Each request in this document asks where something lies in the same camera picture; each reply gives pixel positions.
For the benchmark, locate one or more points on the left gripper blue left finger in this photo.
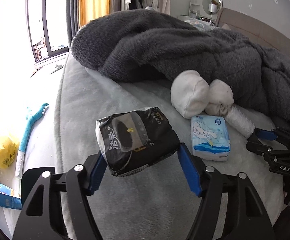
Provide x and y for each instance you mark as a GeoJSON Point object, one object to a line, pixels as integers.
{"type": "Point", "coordinates": [97, 173]}

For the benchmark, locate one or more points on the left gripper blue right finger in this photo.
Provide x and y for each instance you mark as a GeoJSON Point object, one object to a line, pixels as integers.
{"type": "Point", "coordinates": [189, 169]}

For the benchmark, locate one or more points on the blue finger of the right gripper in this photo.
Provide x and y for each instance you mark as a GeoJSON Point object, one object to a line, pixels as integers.
{"type": "Point", "coordinates": [265, 135]}

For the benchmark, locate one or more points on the blue cartoon tissue packet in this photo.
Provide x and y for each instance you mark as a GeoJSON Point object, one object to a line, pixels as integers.
{"type": "Point", "coordinates": [210, 137]}

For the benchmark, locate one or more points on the small bubble wrap roll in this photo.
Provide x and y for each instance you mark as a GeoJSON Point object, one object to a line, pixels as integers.
{"type": "Point", "coordinates": [239, 121]}

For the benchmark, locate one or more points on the black tissue packet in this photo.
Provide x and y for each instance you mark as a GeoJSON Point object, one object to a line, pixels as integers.
{"type": "Point", "coordinates": [133, 141]}

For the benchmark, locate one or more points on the white sock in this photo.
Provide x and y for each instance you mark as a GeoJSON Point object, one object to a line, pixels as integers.
{"type": "Point", "coordinates": [189, 93]}
{"type": "Point", "coordinates": [220, 98]}

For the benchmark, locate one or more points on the dark teal trash bin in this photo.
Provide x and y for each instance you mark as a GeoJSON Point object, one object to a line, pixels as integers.
{"type": "Point", "coordinates": [29, 179]}

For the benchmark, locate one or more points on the light grey bed mattress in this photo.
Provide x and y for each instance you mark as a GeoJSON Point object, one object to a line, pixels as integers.
{"type": "Point", "coordinates": [149, 202]}

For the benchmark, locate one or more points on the yellow plastic bag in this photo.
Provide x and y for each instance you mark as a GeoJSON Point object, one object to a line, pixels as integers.
{"type": "Point", "coordinates": [8, 150]}

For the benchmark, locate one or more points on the beige bed headboard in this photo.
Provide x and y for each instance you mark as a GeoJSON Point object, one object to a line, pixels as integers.
{"type": "Point", "coordinates": [257, 31]}

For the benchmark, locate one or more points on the blue pet food bag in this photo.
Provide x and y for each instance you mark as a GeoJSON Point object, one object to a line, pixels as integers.
{"type": "Point", "coordinates": [8, 198]}

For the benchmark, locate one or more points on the dark grey fleece blanket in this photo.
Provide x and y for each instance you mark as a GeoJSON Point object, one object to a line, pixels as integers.
{"type": "Point", "coordinates": [137, 45]}

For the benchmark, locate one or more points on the round vanity mirror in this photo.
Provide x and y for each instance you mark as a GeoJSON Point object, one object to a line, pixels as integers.
{"type": "Point", "coordinates": [211, 8]}

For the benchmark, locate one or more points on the white dresser table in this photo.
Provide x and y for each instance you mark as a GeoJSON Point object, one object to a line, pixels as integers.
{"type": "Point", "coordinates": [197, 11]}

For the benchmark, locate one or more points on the grey curtain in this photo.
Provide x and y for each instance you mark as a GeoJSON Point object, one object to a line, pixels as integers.
{"type": "Point", "coordinates": [71, 19]}

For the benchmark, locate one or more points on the balcony glass door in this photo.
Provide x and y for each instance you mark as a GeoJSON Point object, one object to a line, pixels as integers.
{"type": "Point", "coordinates": [47, 27]}

